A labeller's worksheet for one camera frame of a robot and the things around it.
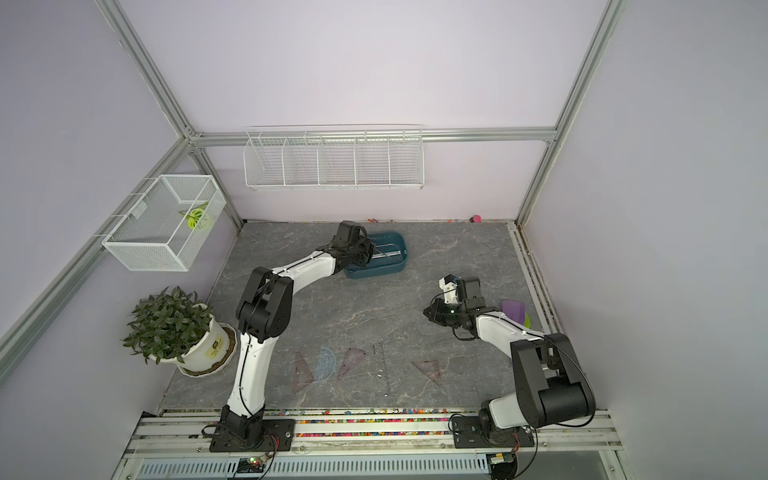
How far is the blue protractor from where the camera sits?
847mm

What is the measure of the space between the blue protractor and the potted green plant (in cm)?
29

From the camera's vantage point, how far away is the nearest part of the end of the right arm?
0.69 meters

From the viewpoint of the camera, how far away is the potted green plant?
72 cm
